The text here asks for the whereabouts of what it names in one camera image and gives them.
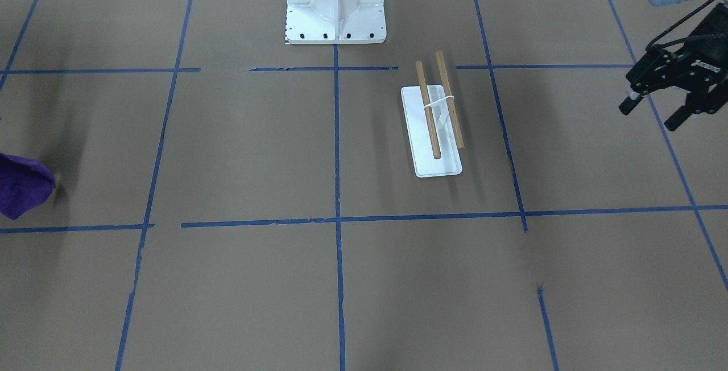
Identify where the wooden rack rod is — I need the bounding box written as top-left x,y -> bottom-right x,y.
415,61 -> 442,159
435,50 -> 465,150

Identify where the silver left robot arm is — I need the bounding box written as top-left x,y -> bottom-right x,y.
619,0 -> 727,131

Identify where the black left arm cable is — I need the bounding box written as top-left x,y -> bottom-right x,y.
646,0 -> 728,53

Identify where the purple towel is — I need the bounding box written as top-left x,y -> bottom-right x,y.
1,154 -> 56,220

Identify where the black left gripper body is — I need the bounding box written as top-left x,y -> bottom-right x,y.
626,5 -> 726,116

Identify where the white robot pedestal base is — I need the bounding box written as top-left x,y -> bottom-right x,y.
284,0 -> 387,45

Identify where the white towel rack base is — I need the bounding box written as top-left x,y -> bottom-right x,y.
401,85 -> 462,178

